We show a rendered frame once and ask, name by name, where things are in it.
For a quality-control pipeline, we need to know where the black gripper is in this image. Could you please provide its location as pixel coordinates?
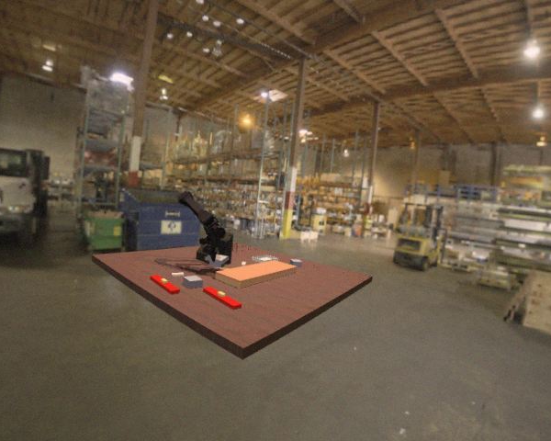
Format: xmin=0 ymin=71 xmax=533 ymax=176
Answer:
xmin=202 ymin=234 xmax=228 ymax=262

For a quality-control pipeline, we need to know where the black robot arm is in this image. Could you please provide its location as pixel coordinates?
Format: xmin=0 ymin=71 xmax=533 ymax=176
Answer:
xmin=178 ymin=191 xmax=225 ymax=245

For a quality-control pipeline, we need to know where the cream rectangular tray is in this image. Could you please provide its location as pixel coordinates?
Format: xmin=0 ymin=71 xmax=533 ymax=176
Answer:
xmin=252 ymin=254 xmax=278 ymax=263

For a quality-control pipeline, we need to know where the orange rectangular panel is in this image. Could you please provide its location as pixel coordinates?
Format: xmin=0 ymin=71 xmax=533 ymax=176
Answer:
xmin=215 ymin=261 xmax=297 ymax=288

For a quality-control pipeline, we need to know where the red flat bar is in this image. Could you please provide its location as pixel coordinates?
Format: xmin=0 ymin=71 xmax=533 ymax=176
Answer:
xmin=203 ymin=287 xmax=242 ymax=310
xmin=150 ymin=275 xmax=180 ymax=294

